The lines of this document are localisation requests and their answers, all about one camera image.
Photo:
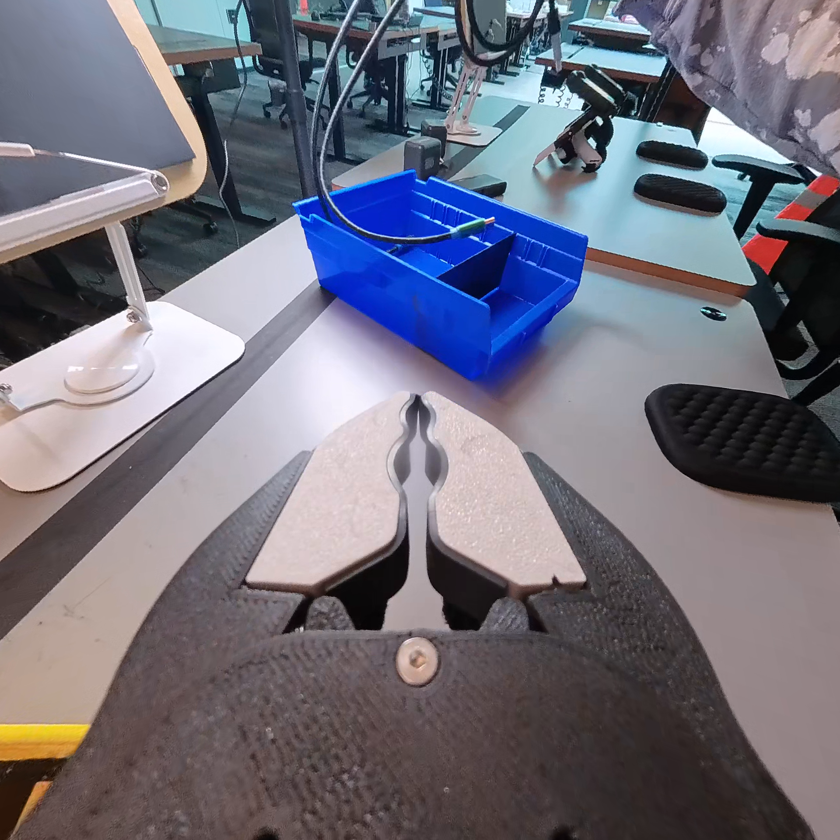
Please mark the black office chair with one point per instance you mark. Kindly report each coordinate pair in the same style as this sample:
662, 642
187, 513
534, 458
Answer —
794, 282
269, 46

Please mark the wooden desk black legs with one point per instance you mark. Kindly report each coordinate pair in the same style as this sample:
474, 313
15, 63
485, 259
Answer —
367, 33
197, 52

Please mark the black wrist rest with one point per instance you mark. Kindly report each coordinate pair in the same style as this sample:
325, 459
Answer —
741, 439
679, 193
673, 154

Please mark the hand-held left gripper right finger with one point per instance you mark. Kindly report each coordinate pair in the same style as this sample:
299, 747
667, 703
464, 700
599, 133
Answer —
505, 518

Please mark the blue storage bin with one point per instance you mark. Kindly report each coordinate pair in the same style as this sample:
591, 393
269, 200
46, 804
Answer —
407, 302

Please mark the person's right forearm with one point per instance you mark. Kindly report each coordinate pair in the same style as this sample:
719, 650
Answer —
754, 65

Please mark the lit studio light panel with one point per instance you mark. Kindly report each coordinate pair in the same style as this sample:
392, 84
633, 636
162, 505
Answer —
295, 98

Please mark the black power bank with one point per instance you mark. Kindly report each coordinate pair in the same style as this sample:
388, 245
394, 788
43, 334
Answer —
482, 184

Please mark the black power adapter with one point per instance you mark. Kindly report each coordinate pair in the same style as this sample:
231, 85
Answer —
423, 157

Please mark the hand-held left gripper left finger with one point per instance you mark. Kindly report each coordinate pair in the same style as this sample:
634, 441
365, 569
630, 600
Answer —
328, 512

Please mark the yellow storage bin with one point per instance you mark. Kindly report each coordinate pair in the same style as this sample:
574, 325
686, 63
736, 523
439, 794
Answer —
39, 741

